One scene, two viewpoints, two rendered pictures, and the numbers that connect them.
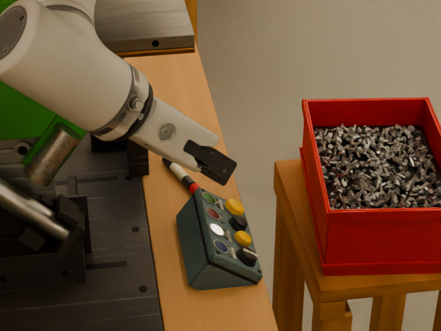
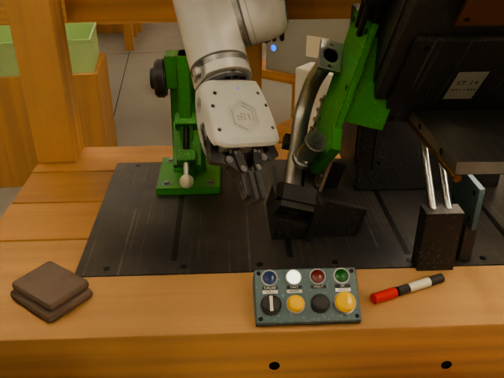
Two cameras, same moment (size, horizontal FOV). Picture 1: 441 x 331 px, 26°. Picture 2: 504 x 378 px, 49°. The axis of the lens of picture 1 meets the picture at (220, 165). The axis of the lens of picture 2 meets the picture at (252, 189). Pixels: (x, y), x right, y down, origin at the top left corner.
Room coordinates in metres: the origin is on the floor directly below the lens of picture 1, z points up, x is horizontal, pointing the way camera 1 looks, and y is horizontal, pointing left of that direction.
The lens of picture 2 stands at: (0.99, -0.64, 1.44)
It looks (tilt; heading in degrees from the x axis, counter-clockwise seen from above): 28 degrees down; 96
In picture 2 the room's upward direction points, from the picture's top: straight up
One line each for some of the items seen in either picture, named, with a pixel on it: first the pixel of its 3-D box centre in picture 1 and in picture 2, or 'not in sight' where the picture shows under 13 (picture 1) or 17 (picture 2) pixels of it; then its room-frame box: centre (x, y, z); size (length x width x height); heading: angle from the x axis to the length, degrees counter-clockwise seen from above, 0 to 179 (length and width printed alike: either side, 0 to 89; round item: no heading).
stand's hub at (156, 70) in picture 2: not in sight; (158, 78); (0.70, 0.39, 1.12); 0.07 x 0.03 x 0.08; 99
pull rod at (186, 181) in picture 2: not in sight; (186, 171); (0.76, 0.31, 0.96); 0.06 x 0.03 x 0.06; 99
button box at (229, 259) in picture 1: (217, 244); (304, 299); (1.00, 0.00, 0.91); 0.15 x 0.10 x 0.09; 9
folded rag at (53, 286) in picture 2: not in sight; (50, 289); (0.62, -0.02, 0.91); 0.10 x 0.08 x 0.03; 149
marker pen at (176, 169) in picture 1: (186, 179); (408, 288); (1.16, 0.05, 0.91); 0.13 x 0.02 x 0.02; 30
